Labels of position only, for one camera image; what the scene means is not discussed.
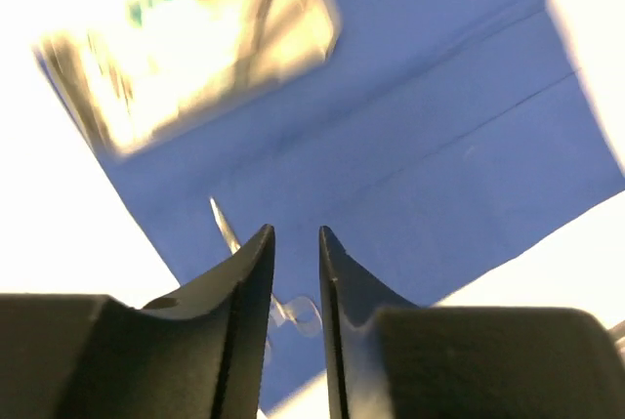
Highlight metal instrument tray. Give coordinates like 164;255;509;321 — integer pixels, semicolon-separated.
35;0;341;156

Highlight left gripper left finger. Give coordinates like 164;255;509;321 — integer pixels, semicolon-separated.
1;226;275;418

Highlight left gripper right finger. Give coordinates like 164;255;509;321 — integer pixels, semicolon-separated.
319;227;624;418

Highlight blue surgical drape cloth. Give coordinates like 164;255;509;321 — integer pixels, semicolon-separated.
38;0;625;413

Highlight steel needle holder forceps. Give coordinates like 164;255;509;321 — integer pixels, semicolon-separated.
208;196;323;361

